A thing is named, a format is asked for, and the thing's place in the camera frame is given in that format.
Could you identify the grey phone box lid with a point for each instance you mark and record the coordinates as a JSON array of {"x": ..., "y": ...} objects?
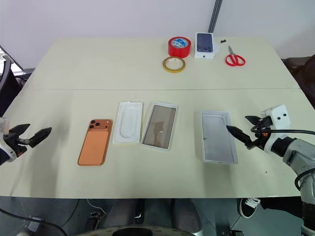
[{"x": 217, "y": 140}]

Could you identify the yellow tape roll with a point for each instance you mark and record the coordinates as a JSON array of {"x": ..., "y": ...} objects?
[{"x": 166, "y": 67}]

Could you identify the dark grey rounded shape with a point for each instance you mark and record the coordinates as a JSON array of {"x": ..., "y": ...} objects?
[{"x": 185, "y": 216}]

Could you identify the black and white sneaker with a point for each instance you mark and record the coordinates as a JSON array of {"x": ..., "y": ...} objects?
[{"x": 248, "y": 207}]

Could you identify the black office chair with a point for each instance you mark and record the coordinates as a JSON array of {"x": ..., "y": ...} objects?
[{"x": 7, "y": 96}]

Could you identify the red tape roll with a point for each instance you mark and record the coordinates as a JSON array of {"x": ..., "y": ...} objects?
[{"x": 179, "y": 50}]

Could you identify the dark brown seat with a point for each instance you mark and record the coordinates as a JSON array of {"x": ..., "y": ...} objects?
[{"x": 304, "y": 71}]

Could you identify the small black clip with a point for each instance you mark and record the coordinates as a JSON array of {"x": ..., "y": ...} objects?
[{"x": 223, "y": 41}]

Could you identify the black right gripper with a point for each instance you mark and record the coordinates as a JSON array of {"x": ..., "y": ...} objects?
[{"x": 261, "y": 140}]

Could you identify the tray with brown card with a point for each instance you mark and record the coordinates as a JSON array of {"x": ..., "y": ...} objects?
[{"x": 158, "y": 126}]

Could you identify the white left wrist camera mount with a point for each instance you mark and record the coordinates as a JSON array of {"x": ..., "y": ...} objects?
[{"x": 9, "y": 155}]

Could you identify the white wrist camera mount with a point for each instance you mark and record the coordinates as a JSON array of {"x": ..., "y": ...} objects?
[
  {"x": 9, "y": 155},
  {"x": 278, "y": 115}
]

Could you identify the grey metal rail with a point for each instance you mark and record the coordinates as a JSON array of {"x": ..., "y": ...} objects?
[{"x": 214, "y": 17}]

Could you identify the white box with blue phone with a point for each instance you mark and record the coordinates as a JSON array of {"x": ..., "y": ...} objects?
[{"x": 204, "y": 44}]

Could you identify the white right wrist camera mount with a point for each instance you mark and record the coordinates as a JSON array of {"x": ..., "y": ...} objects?
[{"x": 278, "y": 115}]

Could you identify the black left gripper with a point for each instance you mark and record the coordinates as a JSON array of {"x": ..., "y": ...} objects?
[{"x": 16, "y": 145}]

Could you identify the white plastic tray insert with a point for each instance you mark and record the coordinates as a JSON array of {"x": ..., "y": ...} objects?
[{"x": 128, "y": 123}]

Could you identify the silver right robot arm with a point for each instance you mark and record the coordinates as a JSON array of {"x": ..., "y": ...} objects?
[{"x": 299, "y": 155}]

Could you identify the orange smartphone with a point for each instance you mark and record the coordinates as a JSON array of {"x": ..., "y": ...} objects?
[{"x": 94, "y": 145}]

